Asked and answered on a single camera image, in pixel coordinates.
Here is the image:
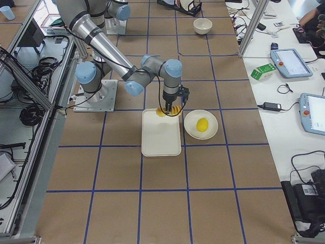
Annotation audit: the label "cream round plate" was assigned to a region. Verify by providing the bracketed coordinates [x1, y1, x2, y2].
[184, 110, 218, 140]

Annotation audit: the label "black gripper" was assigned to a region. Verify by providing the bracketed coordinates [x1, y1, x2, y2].
[162, 93, 177, 110]

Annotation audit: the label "cream plate in rack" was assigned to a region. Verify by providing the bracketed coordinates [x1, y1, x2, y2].
[179, 0, 194, 11]

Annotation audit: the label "upper teach pendant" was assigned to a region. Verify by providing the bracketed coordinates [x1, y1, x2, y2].
[270, 48, 313, 78]

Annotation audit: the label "black power adapter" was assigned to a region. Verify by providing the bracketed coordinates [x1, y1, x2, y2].
[263, 102, 282, 112]

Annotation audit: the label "yellow lemon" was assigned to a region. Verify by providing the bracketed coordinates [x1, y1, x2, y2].
[196, 117, 209, 132]

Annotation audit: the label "lower teach pendant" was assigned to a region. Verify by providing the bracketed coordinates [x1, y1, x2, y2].
[299, 93, 324, 135]

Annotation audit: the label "cream bowl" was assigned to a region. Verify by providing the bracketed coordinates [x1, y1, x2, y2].
[193, 18, 213, 35]

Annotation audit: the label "teach pendant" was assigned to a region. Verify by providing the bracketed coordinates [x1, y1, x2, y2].
[270, 48, 313, 78]
[299, 93, 324, 135]

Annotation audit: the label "aluminium frame post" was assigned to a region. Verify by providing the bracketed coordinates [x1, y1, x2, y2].
[238, 0, 269, 57]

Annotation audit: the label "blue plastic cup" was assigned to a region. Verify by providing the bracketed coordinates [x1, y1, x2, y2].
[0, 6, 16, 20]

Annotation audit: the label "green white carton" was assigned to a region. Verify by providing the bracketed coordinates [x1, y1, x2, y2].
[250, 63, 276, 81]

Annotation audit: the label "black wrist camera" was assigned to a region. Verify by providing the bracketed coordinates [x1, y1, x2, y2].
[178, 85, 190, 104]

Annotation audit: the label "black dish rack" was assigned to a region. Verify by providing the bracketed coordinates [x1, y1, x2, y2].
[156, 0, 202, 17]

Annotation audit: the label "yellow bread roll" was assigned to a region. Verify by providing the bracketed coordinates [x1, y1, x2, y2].
[156, 105, 182, 117]

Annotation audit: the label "white rectangular tray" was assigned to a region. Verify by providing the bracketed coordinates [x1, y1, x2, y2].
[141, 109, 181, 157]

